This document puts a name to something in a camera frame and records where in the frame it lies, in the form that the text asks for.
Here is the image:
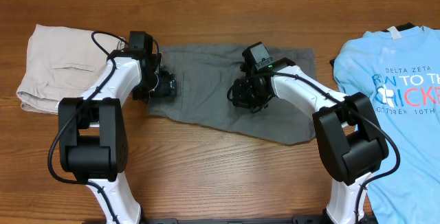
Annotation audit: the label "light blue printed t-shirt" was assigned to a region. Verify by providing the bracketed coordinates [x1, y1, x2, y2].
[333, 26, 439, 223]

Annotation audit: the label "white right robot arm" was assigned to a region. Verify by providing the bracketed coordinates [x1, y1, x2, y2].
[227, 58, 388, 223]

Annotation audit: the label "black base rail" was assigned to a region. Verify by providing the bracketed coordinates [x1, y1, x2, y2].
[140, 214, 332, 224]

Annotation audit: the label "folded beige shorts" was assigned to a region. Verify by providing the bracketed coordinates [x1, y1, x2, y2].
[16, 24, 122, 114]

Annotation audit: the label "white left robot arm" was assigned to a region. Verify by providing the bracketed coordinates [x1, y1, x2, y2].
[56, 49, 176, 223]

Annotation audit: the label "grey shorts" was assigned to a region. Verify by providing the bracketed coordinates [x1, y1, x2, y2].
[146, 44, 315, 144]

